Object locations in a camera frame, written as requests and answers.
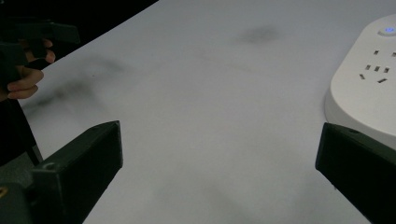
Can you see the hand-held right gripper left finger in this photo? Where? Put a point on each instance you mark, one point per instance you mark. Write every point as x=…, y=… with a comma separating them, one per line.
x=77, y=168

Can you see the white power strip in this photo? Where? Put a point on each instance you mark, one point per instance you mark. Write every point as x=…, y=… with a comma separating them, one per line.
x=367, y=90

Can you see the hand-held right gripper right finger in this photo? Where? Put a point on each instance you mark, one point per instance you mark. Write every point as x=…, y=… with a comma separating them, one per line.
x=358, y=165

